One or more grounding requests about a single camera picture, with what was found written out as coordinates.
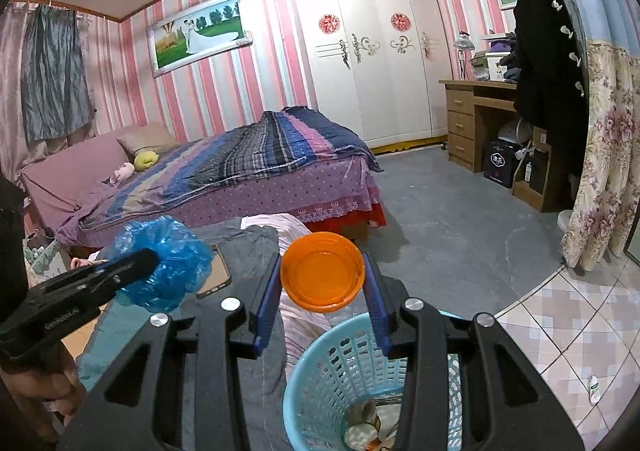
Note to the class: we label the brown phone case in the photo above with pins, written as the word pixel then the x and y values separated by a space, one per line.
pixel 220 271

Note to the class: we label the pink plush toy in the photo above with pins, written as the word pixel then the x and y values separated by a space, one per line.
pixel 122 174

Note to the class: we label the pale green cloth pile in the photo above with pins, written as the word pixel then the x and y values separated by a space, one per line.
pixel 45 256

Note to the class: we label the desk lamp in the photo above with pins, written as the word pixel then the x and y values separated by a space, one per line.
pixel 464 43

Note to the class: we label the purple bed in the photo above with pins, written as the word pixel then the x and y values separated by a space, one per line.
pixel 325 191

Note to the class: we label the black coat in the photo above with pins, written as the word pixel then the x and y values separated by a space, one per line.
pixel 545 56

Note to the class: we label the orange cloth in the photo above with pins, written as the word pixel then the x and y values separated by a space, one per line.
pixel 82 338

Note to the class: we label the person's left hand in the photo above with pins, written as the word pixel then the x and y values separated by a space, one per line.
pixel 45 381

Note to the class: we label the white appliance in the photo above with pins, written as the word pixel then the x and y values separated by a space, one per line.
pixel 515 131

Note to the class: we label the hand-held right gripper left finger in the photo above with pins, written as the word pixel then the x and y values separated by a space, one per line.
pixel 265 311

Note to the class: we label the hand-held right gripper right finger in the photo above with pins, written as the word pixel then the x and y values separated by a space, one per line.
pixel 376 311

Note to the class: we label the light blue plastic basket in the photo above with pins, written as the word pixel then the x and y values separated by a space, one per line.
pixel 320 381

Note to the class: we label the white wardrobe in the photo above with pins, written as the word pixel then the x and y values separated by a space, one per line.
pixel 380 96

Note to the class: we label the red round sticker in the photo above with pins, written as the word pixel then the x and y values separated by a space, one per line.
pixel 330 24
pixel 400 21

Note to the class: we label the white bottle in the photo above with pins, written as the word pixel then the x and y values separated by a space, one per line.
pixel 595 388

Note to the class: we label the white round stand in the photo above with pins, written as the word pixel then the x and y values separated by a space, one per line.
pixel 567 225

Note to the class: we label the yellow green plush toy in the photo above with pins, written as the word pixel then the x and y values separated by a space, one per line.
pixel 145 160

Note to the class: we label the blue floral curtain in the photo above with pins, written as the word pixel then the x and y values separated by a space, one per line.
pixel 610 156

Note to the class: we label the grey hanging cloth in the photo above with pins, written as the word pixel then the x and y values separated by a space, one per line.
pixel 55 76

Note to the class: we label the blue plastic bag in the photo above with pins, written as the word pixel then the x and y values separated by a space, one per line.
pixel 175 256

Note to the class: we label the wooden desk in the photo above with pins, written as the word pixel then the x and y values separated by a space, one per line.
pixel 462 131

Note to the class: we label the white box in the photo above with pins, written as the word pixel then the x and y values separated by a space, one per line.
pixel 495 68

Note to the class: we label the pink white cloth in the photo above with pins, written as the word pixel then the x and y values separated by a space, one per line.
pixel 270 222

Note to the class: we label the framed wedding picture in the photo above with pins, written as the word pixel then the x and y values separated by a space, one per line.
pixel 200 33

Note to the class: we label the pink window curtain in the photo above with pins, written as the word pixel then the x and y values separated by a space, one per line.
pixel 10 81

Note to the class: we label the beige pillow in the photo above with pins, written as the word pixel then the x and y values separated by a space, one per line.
pixel 145 138

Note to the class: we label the black box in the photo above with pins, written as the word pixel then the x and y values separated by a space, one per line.
pixel 500 163

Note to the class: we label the striped purple blue blanket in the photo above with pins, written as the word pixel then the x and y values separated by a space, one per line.
pixel 260 151

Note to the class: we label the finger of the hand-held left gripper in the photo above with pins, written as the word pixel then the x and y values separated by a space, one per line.
pixel 100 276

